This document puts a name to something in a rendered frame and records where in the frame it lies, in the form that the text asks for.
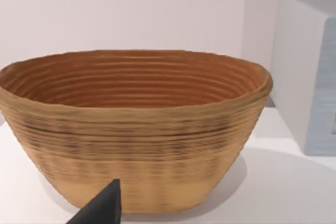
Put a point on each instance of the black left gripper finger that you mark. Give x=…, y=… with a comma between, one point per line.
x=106, y=205

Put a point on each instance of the brown woven basket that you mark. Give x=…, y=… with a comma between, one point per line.
x=136, y=134

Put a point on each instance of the pale grey box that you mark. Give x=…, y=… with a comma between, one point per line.
x=304, y=77

